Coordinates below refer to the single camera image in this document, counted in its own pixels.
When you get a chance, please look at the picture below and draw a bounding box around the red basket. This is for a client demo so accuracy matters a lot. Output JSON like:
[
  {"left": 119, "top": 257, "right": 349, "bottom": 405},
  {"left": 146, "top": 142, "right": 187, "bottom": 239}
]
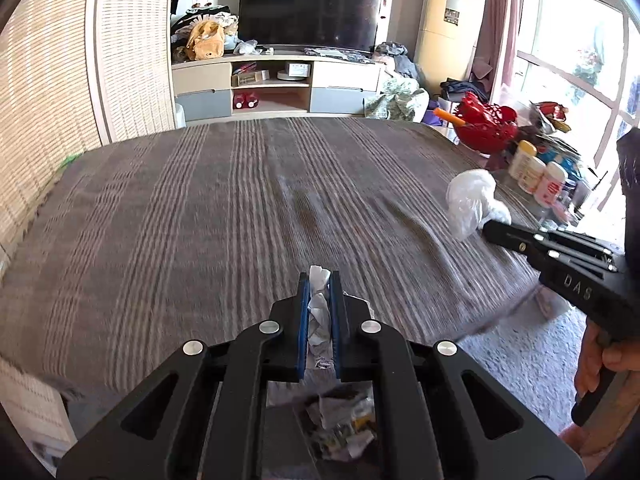
[{"left": 434, "top": 92, "right": 518, "bottom": 155}]

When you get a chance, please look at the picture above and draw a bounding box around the yellow plush toy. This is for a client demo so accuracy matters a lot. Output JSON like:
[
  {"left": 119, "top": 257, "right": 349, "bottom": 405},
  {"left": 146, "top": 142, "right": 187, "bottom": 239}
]
[{"left": 186, "top": 20, "right": 224, "bottom": 61}]

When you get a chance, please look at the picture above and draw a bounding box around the white plastic bag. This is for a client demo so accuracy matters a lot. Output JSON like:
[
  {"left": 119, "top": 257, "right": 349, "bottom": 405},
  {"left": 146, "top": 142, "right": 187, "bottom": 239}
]
[{"left": 446, "top": 169, "right": 512, "bottom": 240}]

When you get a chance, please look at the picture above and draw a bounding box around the white paper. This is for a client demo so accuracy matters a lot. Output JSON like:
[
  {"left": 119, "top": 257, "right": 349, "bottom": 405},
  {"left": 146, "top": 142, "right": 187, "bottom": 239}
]
[{"left": 307, "top": 266, "right": 333, "bottom": 370}]

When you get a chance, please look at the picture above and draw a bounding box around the white lotion bottle yellow cap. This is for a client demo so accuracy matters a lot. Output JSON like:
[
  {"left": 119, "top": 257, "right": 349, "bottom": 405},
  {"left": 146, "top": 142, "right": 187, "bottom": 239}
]
[{"left": 509, "top": 140, "right": 537, "bottom": 180}]

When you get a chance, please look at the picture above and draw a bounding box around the bamboo folding screen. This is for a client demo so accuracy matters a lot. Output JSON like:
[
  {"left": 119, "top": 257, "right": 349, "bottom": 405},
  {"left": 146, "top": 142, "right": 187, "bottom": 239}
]
[{"left": 1, "top": 0, "right": 176, "bottom": 268}]

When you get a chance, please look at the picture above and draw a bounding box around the dark grey trash bin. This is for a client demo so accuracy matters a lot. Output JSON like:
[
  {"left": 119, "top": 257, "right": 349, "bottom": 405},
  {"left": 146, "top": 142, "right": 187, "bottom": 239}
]
[{"left": 260, "top": 382, "right": 382, "bottom": 479}]

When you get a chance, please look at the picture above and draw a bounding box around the white small lotion bottle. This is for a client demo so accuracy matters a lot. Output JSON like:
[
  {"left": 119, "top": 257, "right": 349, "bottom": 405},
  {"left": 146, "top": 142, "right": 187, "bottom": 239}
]
[{"left": 518, "top": 157, "right": 546, "bottom": 195}]

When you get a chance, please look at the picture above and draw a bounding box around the white pink lotion bottle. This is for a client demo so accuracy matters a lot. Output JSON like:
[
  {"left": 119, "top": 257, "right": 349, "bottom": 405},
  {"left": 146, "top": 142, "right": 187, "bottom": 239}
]
[{"left": 534, "top": 162, "right": 567, "bottom": 208}]

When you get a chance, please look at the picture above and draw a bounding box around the white tv cabinet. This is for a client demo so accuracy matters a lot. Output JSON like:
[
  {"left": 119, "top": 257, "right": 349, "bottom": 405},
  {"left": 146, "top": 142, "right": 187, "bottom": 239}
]
[{"left": 171, "top": 51, "right": 385, "bottom": 125}]

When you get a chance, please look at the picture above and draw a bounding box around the grey plaid tablecloth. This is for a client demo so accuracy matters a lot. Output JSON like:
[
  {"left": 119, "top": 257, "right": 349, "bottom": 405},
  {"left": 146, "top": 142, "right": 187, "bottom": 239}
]
[{"left": 1, "top": 117, "right": 538, "bottom": 396}]

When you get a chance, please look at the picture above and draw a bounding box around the black television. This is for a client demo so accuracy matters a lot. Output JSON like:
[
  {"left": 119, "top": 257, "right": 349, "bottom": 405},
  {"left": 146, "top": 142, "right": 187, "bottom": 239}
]
[{"left": 239, "top": 0, "right": 381, "bottom": 51}]

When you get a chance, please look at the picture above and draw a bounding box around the person right hand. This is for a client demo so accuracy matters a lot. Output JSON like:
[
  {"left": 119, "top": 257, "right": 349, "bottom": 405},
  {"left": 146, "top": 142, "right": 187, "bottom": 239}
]
[{"left": 574, "top": 318, "right": 639, "bottom": 396}]

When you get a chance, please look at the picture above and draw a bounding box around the cream standing air conditioner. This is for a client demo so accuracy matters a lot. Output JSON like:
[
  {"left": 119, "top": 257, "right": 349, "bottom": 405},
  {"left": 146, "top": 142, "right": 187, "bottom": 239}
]
[{"left": 414, "top": 0, "right": 485, "bottom": 96}]

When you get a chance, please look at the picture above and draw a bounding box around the pink curtain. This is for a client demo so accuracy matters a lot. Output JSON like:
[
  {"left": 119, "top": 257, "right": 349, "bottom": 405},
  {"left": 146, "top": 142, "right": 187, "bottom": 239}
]
[{"left": 476, "top": 0, "right": 522, "bottom": 98}]

